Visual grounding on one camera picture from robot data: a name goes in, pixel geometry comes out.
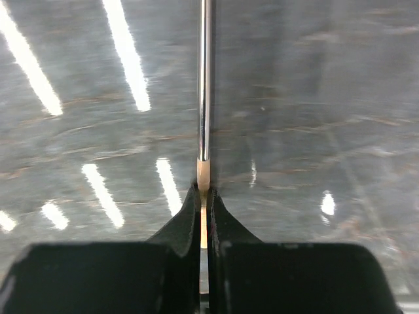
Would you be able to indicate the metal chopstick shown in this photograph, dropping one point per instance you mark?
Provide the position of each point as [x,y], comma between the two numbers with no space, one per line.
[203,173]

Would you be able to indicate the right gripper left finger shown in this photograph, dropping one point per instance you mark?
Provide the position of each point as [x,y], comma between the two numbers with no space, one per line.
[158,275]

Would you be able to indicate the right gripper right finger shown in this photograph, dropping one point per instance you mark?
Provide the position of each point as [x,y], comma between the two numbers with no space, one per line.
[247,275]

